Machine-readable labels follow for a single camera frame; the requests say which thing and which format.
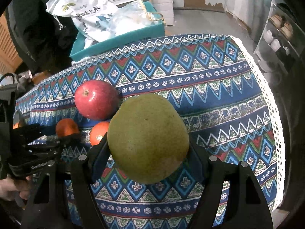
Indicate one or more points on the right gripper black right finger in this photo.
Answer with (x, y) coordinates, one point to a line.
(246, 204)

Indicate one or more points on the pile of clothes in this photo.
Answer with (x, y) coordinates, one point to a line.
(22, 81)

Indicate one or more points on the orange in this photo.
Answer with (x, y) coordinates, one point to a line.
(16, 125)

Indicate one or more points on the person's left hand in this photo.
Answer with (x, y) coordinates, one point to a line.
(10, 187)

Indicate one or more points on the wooden louvered wardrobe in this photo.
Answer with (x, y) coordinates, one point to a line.
(9, 58)

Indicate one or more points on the yellow pear front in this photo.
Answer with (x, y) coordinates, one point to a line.
(147, 138)

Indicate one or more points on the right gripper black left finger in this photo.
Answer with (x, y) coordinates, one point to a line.
(47, 205)

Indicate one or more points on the teal plastic crate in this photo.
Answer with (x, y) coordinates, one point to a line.
(78, 51)

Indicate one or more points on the patterned blue tablecloth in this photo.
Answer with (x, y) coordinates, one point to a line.
(215, 86)

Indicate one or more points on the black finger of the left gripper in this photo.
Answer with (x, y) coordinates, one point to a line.
(51, 149)
(27, 134)

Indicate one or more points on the shoe rack with shoes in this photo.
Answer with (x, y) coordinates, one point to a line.
(282, 41)

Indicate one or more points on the white rice bag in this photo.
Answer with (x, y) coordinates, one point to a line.
(91, 17)

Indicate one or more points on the black hanging coat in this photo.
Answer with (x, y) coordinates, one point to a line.
(43, 42)

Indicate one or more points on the red apple back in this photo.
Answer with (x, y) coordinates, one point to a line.
(96, 100)

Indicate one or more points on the small tangerine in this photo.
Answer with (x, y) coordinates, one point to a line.
(66, 127)
(98, 132)

